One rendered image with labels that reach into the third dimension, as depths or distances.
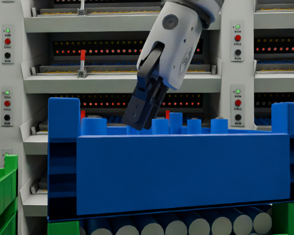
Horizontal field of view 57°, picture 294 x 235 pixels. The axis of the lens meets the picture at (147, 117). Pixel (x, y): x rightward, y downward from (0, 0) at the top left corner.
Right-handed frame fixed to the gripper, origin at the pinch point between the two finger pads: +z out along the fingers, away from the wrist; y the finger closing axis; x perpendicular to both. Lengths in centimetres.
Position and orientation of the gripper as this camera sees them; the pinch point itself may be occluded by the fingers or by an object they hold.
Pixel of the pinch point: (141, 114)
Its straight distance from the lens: 39.8
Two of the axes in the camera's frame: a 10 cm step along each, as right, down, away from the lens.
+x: -8.7, -4.2, 2.6
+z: -4.0, 9.1, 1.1
